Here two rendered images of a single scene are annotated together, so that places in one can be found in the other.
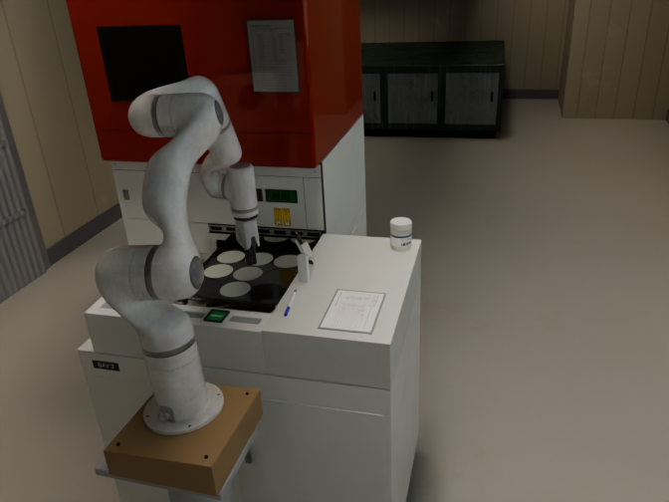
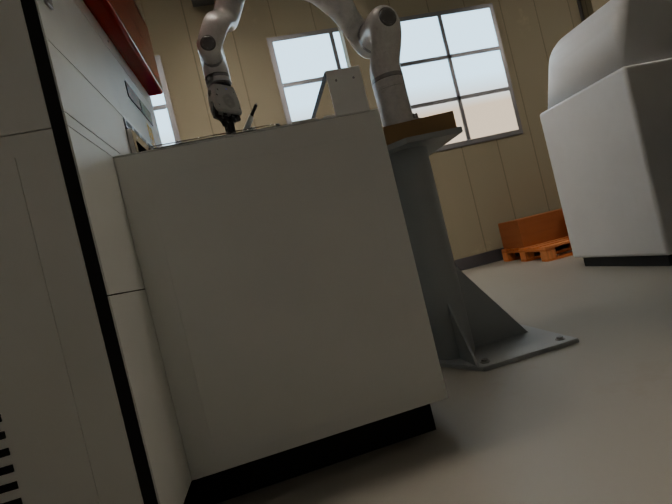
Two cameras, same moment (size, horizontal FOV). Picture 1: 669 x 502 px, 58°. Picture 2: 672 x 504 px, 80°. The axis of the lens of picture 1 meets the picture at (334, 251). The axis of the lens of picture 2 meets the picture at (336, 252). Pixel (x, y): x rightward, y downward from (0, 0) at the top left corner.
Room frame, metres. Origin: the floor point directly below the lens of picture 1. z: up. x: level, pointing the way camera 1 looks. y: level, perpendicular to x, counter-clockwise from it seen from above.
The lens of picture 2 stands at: (2.12, 1.61, 0.50)
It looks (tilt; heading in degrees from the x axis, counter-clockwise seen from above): 0 degrees down; 244
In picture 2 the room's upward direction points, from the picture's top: 14 degrees counter-clockwise
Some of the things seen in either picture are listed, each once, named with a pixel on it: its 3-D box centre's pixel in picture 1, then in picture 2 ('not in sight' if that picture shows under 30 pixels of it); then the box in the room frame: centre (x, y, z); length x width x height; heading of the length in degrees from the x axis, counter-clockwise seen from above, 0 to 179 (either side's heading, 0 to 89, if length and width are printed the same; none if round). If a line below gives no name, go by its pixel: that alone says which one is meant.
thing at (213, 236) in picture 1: (265, 247); (155, 166); (2.01, 0.25, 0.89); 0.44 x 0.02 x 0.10; 74
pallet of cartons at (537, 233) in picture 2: not in sight; (569, 228); (-1.41, -0.78, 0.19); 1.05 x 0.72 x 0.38; 163
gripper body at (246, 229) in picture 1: (247, 228); (223, 100); (1.76, 0.27, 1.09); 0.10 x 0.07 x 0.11; 26
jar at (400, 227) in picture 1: (400, 234); not in sight; (1.81, -0.22, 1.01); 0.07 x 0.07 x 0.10
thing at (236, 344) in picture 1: (180, 333); (332, 129); (1.48, 0.46, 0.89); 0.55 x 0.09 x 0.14; 74
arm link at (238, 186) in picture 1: (240, 185); (212, 58); (1.76, 0.28, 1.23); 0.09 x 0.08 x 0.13; 73
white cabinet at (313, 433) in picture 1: (272, 409); (288, 289); (1.69, 0.25, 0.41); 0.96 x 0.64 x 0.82; 74
